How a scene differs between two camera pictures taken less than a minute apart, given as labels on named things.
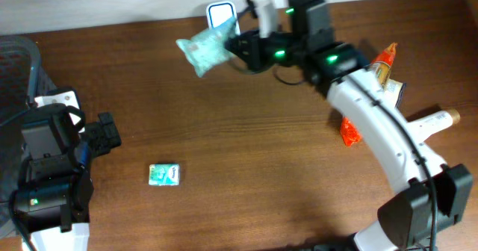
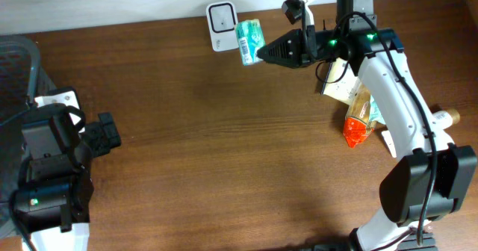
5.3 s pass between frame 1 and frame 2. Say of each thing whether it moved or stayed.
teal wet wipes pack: moved
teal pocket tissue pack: moved
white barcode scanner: stayed
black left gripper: stayed
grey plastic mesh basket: stayed
